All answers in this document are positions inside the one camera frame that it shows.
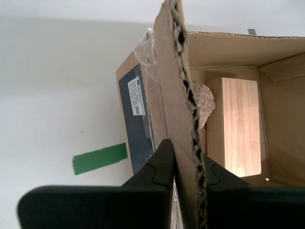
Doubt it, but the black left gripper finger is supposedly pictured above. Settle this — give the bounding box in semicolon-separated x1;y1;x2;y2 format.
202;155;305;229
17;138;176;229

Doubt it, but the light wooden block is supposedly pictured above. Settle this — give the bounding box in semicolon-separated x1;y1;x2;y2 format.
206;77;263;178

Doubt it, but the speckled beige rock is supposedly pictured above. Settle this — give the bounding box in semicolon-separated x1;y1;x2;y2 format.
192;82;216;131

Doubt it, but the brown cardboard box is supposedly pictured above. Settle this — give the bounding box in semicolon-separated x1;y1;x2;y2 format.
116;0;305;229

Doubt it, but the green tape strip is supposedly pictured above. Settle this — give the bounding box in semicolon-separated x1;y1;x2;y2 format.
72;143;128;176

